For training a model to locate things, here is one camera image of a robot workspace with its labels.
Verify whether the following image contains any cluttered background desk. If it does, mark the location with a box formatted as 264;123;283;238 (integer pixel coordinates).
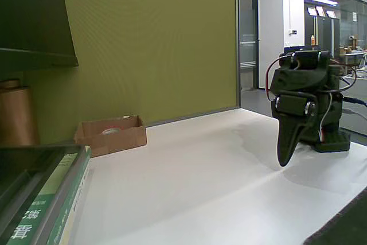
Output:
339;34;367;77

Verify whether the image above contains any dark green shelf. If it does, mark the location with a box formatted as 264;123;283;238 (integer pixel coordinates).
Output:
0;0;80;71

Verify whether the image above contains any brown paper roll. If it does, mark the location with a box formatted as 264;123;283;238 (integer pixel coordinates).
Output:
0;78;41;147

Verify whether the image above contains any white book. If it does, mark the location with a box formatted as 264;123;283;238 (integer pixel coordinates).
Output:
67;167;95;245

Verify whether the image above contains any brown cardboard box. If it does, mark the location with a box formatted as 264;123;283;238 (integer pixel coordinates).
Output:
74;115;147;158

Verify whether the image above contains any green book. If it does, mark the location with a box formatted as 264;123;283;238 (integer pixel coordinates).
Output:
0;145;92;245

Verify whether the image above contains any green partition panel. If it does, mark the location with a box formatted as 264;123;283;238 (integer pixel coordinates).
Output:
24;0;239;145

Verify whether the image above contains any grey metal partition post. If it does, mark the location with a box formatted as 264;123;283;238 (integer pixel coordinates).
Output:
234;0;243;108

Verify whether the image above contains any black power cable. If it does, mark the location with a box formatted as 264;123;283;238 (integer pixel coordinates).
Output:
342;96;367;107

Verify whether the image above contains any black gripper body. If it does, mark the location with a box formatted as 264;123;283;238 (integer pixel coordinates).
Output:
271;92;316;120

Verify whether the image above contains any red tape roll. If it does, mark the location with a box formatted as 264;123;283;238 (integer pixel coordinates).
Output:
101;126;121;135

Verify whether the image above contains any black cabinet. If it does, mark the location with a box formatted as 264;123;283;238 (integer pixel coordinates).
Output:
304;14;341;59

